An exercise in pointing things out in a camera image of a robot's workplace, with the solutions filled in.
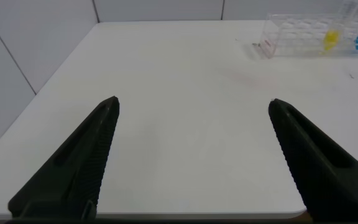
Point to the clear plastic test tube rack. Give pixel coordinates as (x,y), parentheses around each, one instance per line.
(297,37)

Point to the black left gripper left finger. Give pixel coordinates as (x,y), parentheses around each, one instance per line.
(70,174)

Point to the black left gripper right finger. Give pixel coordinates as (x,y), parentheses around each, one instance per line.
(328,186)

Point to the test tube with yellow pigment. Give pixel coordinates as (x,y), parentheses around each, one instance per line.
(331,39)

